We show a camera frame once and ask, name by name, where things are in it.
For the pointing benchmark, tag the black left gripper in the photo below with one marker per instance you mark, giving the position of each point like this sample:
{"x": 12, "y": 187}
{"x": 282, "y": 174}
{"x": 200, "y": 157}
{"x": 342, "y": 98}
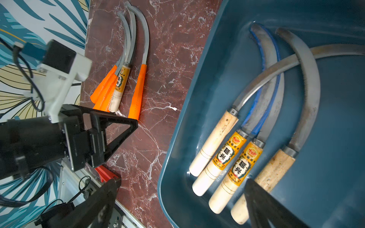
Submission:
{"x": 85, "y": 132}

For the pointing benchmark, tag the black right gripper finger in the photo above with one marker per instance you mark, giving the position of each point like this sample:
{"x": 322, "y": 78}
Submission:
{"x": 267, "y": 212}

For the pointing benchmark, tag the wooden handle sickle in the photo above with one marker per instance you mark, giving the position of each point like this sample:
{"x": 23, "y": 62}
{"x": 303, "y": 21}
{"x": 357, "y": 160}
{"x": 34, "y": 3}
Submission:
{"x": 246, "y": 161}
{"x": 252, "y": 134}
{"x": 229, "y": 118}
{"x": 124, "y": 64}
{"x": 284, "y": 158}

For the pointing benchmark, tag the teal plastic tray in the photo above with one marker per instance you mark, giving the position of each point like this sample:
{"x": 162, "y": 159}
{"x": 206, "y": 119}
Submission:
{"x": 325, "y": 187}

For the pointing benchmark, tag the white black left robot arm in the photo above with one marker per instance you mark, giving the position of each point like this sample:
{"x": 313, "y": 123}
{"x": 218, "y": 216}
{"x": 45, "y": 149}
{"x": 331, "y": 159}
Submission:
{"x": 30, "y": 144}

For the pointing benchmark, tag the red black clamp tool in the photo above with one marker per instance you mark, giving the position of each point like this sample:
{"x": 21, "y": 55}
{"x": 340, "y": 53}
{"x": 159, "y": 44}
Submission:
{"x": 105, "y": 174}

